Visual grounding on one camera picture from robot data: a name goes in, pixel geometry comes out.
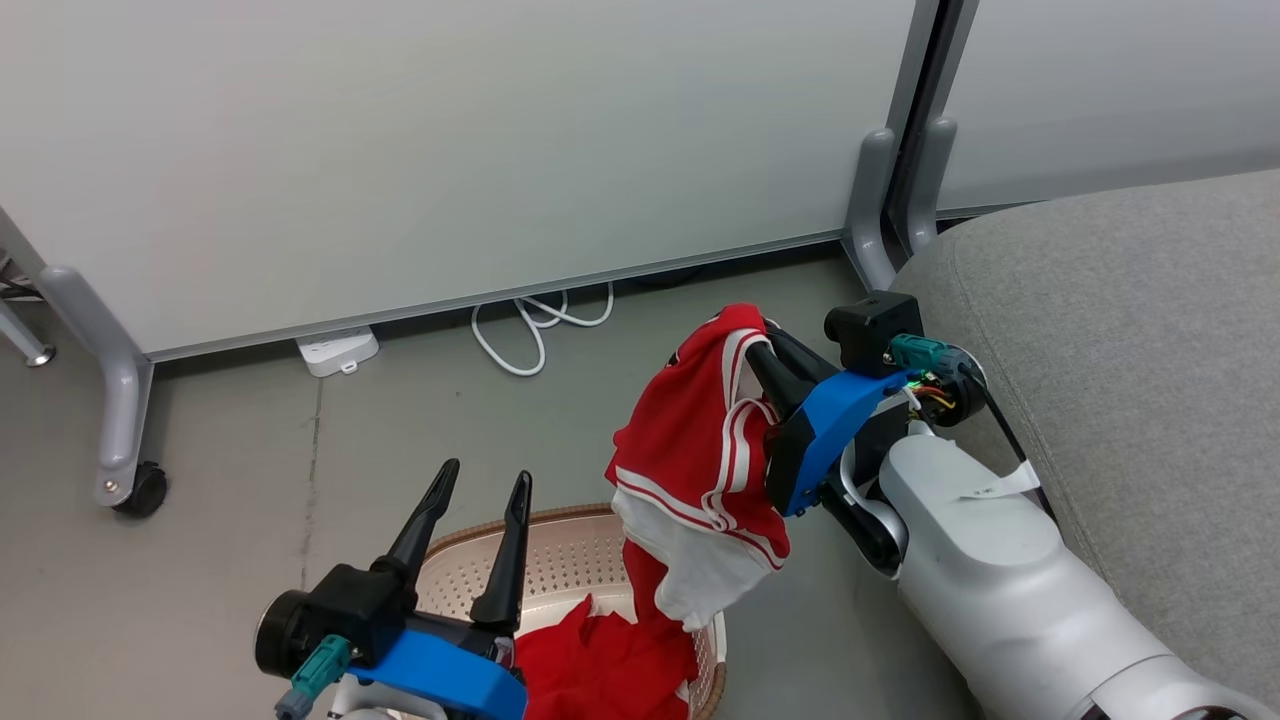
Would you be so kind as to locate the grey partition leg with caster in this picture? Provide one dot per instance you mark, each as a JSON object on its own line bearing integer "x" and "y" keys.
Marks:
{"x": 118, "y": 390}

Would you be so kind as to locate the grey metal table leg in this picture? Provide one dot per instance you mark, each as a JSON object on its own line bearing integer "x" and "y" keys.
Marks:
{"x": 22, "y": 335}

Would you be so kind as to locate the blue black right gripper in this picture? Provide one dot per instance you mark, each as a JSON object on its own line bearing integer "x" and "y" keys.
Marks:
{"x": 825, "y": 430}

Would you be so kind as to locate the white power strip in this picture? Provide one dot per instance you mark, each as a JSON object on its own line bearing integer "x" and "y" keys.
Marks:
{"x": 338, "y": 350}

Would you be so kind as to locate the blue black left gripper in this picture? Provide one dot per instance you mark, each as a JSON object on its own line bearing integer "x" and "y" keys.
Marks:
{"x": 450, "y": 675}

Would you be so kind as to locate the wide white partition panel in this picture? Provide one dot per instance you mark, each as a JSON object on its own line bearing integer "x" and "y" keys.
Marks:
{"x": 450, "y": 140}

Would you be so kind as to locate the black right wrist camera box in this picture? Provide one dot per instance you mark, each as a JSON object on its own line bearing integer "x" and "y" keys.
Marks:
{"x": 870, "y": 328}

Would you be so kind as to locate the narrow white partition panel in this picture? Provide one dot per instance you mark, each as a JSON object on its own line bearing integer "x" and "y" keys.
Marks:
{"x": 1120, "y": 90}

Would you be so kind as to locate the grey fabric sofa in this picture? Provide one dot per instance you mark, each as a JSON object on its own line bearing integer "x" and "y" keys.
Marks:
{"x": 1130, "y": 380}

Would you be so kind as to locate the red white striped sports garment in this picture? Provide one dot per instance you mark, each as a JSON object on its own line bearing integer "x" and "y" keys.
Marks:
{"x": 690, "y": 440}

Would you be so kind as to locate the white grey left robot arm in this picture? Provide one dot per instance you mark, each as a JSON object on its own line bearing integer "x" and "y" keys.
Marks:
{"x": 375, "y": 705}

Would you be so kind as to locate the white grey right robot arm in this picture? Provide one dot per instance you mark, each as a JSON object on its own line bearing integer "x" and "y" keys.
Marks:
{"x": 990, "y": 570}

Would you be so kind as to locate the cream perforated laundry basket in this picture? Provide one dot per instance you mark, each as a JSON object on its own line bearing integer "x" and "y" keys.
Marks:
{"x": 560, "y": 565}

